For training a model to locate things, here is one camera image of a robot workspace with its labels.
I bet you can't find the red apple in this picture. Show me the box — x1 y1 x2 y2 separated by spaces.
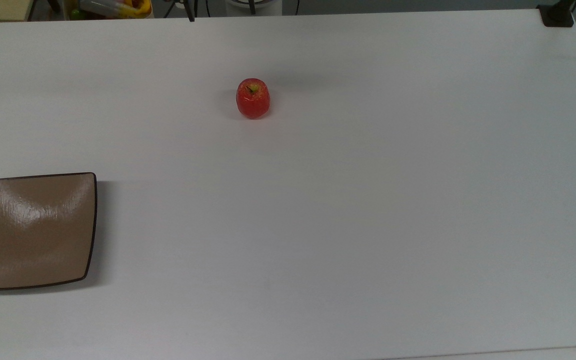
236 78 271 120

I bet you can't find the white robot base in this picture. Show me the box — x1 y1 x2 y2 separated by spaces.
225 0 284 16

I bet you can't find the brown square ceramic plate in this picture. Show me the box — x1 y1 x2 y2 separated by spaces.
0 172 98 292

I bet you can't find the bin of colourful items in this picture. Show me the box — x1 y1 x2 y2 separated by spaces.
65 0 154 21

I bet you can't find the black table clamp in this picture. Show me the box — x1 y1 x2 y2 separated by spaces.
537 0 576 28

